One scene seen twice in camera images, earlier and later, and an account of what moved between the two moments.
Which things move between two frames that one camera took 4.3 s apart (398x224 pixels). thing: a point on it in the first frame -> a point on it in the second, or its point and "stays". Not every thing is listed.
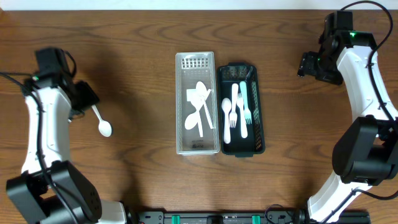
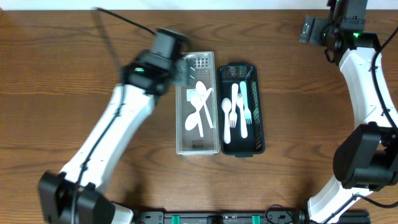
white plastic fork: x=244 y=130 stays
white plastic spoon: x=226 y=106 stays
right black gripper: x=306 y=66 -> x=314 y=35
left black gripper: x=89 y=95 -> x=179 y=77
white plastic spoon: x=191 y=119 stays
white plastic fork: x=247 y=116 stays
